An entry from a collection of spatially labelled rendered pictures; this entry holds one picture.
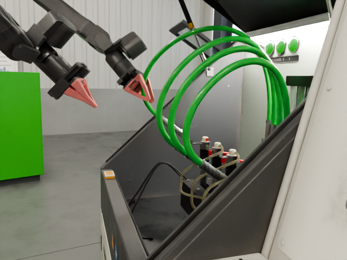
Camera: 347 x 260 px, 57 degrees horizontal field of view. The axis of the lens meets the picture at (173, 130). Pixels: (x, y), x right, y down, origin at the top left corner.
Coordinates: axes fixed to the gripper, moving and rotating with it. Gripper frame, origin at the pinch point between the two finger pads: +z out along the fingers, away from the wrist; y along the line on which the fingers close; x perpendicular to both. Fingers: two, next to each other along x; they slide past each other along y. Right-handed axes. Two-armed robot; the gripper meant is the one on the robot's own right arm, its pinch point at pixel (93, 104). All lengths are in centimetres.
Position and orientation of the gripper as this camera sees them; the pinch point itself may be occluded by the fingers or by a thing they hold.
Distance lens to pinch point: 79.6
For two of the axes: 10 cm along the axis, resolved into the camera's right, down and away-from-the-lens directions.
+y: 7.2, -6.9, -1.1
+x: -0.2, -1.7, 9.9
